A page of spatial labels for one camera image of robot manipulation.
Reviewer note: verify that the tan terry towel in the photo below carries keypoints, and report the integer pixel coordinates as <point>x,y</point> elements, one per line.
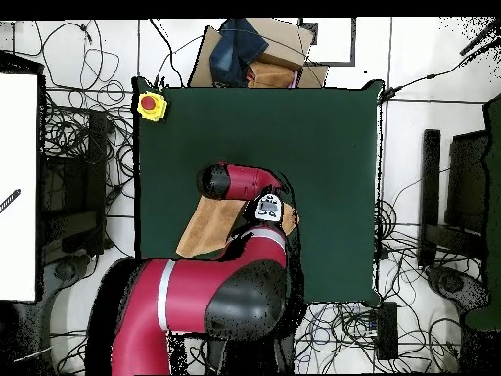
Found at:
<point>211,227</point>

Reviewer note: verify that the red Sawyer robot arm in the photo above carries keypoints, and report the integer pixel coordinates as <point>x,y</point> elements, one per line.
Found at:
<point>188,297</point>

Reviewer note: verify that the dark green table cloth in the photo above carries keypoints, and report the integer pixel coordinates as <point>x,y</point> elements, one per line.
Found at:
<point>321,156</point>

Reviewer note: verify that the tan towel in box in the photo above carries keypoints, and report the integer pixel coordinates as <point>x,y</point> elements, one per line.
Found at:
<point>270,76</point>

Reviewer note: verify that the yellow emergency stop button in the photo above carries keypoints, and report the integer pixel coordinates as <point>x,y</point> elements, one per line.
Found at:
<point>148,103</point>

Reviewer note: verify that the blue denim jeans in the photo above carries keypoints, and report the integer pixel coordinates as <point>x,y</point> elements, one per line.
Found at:
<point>235,51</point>

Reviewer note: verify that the black equipment rack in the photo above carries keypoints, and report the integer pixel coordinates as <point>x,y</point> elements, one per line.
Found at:
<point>96,156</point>

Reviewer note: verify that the brown cardboard box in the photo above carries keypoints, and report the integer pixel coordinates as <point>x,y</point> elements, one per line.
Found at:
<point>283,43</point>

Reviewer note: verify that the long black floor bar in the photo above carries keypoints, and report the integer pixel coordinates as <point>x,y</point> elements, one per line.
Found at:
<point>429,188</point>

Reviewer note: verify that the black power strip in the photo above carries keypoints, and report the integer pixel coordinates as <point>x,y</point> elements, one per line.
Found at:
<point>387,333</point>

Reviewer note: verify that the grey stand base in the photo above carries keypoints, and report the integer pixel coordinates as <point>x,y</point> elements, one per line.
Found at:
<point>454,286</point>
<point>64,271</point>

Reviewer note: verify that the black panel stand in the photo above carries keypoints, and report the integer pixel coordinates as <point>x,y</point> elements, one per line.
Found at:
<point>467,176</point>

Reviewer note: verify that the green cloth on stand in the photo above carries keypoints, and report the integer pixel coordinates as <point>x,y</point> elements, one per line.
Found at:
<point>494,196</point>

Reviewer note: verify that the black rectangular floor frame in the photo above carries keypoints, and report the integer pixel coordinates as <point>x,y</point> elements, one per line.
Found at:
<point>336,64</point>

